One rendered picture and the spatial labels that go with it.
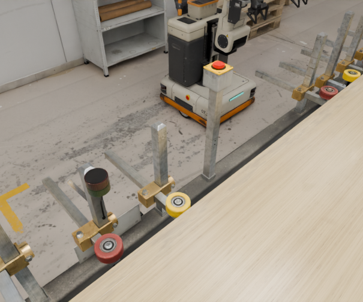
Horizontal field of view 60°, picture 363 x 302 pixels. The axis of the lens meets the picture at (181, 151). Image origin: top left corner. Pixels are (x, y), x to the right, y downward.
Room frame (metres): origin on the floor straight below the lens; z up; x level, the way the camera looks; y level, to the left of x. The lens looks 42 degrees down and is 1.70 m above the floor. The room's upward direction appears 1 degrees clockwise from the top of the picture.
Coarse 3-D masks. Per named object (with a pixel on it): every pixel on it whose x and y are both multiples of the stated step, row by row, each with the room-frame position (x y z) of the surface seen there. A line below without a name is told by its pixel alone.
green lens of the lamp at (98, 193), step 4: (108, 184) 0.55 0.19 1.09; (104, 188) 0.54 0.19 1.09; (108, 188) 0.55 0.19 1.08; (88, 192) 0.54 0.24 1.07; (92, 192) 0.53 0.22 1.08; (96, 192) 0.53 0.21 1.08; (100, 192) 0.53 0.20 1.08; (104, 192) 0.53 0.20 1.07; (92, 196) 0.53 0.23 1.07; (96, 196) 0.53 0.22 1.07; (100, 196) 0.53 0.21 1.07
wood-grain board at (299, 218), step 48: (336, 96) 1.28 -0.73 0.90; (288, 144) 0.93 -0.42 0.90; (336, 144) 0.94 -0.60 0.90; (240, 192) 0.69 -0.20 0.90; (288, 192) 0.69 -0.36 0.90; (336, 192) 0.69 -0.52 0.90; (192, 240) 0.51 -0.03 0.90; (240, 240) 0.51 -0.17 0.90; (288, 240) 0.51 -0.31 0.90; (336, 240) 0.51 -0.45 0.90; (96, 288) 0.36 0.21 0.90; (144, 288) 0.36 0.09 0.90; (192, 288) 0.37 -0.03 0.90; (240, 288) 0.37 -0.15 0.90; (288, 288) 0.37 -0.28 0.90; (336, 288) 0.37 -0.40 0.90
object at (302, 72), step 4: (280, 64) 1.79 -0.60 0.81; (284, 64) 1.77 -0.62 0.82; (288, 64) 1.77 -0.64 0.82; (284, 68) 1.77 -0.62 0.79; (288, 68) 1.75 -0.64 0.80; (292, 68) 1.73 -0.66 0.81; (296, 68) 1.72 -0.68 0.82; (300, 68) 1.72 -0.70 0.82; (292, 72) 1.73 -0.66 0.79; (296, 72) 1.71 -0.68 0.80; (300, 72) 1.69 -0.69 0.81; (304, 72) 1.68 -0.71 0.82; (304, 76) 1.67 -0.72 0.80; (316, 76) 1.63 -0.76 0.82; (328, 80) 1.58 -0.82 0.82; (332, 80) 1.58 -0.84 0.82; (328, 84) 1.57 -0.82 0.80; (332, 84) 1.55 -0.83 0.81; (336, 84) 1.54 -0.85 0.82; (340, 84) 1.53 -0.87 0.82; (344, 84) 1.54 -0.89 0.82; (336, 88) 1.53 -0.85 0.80; (340, 88) 1.52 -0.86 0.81
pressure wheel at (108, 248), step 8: (104, 240) 0.50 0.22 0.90; (112, 240) 0.50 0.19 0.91; (120, 240) 0.50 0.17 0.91; (96, 248) 0.47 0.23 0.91; (104, 248) 0.48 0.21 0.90; (112, 248) 0.48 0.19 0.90; (120, 248) 0.47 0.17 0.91; (96, 256) 0.46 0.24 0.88; (104, 256) 0.45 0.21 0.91; (112, 256) 0.45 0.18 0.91; (120, 256) 0.46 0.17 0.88
